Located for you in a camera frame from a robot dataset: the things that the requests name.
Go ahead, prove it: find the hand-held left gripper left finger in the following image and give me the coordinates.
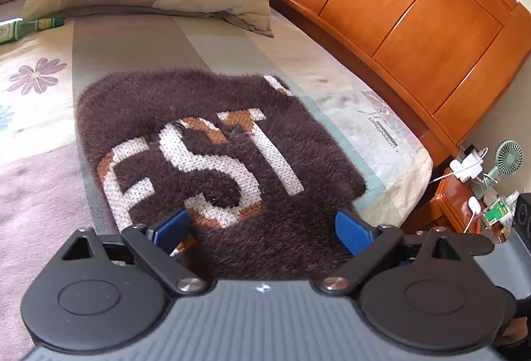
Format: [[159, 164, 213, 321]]
[[61, 208, 207, 296]]

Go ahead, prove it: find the green box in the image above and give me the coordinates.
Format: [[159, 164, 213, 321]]
[[483, 197, 513, 226]]

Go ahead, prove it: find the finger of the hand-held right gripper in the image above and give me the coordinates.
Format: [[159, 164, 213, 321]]
[[458, 235, 495, 258]]

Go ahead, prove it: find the green glass bottle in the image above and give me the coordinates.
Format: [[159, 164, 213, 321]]
[[0, 16, 66, 45]]

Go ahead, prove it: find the wooden headboard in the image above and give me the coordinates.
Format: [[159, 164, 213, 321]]
[[263, 0, 531, 166]]

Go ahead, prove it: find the wooden nightstand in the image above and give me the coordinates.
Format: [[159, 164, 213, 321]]
[[400, 167, 498, 235]]

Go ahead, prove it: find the green desk fan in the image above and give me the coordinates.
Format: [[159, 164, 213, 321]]
[[471, 140, 522, 200]]

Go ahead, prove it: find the brown fuzzy sweater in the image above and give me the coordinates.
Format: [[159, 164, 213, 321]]
[[76, 68, 368, 283]]

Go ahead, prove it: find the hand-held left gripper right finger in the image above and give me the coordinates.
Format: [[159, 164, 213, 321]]
[[319, 210, 462, 296]]

